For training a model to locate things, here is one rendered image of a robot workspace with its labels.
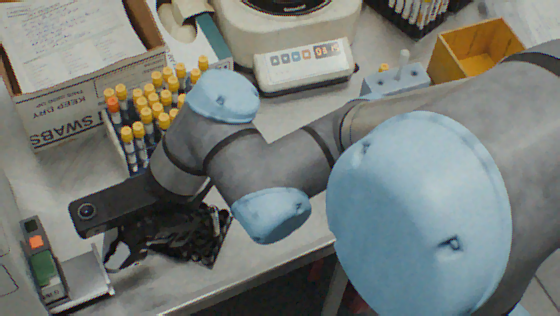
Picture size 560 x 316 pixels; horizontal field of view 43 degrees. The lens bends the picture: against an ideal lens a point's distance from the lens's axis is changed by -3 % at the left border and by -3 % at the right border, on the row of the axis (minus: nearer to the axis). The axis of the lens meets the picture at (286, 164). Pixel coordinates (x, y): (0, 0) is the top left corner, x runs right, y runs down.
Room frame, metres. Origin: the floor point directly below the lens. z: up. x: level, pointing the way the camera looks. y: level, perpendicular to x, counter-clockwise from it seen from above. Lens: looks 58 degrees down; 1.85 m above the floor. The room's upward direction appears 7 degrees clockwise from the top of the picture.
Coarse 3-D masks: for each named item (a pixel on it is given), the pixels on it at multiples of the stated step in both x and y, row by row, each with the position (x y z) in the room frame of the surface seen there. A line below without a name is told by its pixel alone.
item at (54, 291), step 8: (56, 272) 0.34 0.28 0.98; (56, 280) 0.34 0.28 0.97; (40, 288) 0.32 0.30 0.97; (48, 288) 0.32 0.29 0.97; (56, 288) 0.33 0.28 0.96; (64, 288) 0.34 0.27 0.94; (48, 296) 0.32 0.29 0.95; (56, 296) 0.33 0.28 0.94; (64, 296) 0.33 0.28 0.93; (48, 304) 0.32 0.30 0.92
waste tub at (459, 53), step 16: (448, 32) 0.84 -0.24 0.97; (464, 32) 0.86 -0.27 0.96; (480, 32) 0.88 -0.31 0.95; (496, 32) 0.89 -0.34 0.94; (512, 32) 0.86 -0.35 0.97; (448, 48) 0.81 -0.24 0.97; (464, 48) 0.87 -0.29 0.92; (480, 48) 0.89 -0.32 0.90; (496, 48) 0.88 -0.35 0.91; (512, 48) 0.85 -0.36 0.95; (432, 64) 0.83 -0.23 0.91; (448, 64) 0.80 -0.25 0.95; (464, 64) 0.86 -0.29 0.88; (480, 64) 0.86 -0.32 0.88; (432, 80) 0.82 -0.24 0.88; (448, 80) 0.78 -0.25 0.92
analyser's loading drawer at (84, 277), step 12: (96, 252) 0.40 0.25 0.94; (60, 264) 0.38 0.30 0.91; (72, 264) 0.38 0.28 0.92; (84, 264) 0.39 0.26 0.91; (96, 264) 0.39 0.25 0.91; (60, 276) 0.35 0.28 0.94; (72, 276) 0.37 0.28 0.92; (84, 276) 0.37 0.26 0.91; (96, 276) 0.37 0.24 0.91; (72, 288) 0.35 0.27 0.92; (84, 288) 0.35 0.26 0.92; (96, 288) 0.35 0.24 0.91; (108, 288) 0.35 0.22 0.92; (60, 300) 0.32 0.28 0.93; (72, 300) 0.33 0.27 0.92; (84, 300) 0.33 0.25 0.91
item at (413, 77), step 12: (384, 72) 0.74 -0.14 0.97; (396, 72) 0.74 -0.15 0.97; (408, 72) 0.75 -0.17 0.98; (420, 72) 0.75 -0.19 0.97; (372, 84) 0.71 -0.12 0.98; (384, 84) 0.72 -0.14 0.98; (396, 84) 0.72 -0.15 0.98; (408, 84) 0.72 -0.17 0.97; (420, 84) 0.73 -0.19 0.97; (360, 96) 0.72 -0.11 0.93; (384, 96) 0.70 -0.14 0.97
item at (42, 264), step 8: (32, 256) 0.36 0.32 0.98; (40, 256) 0.36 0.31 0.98; (48, 256) 0.36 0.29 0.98; (32, 264) 0.35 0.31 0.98; (40, 264) 0.35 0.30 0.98; (48, 264) 0.35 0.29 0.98; (40, 272) 0.34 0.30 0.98; (48, 272) 0.34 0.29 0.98; (40, 280) 0.33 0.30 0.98; (48, 280) 0.33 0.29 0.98
